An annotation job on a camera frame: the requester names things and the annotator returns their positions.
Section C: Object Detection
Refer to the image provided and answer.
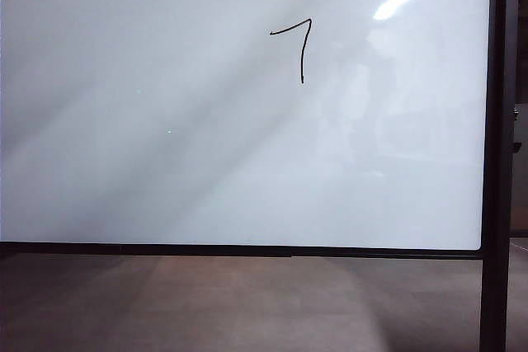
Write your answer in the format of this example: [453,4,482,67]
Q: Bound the white board with black frame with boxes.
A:
[0,0,521,352]

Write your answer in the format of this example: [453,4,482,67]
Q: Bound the glass partition with dark frame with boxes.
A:
[517,0,528,242]

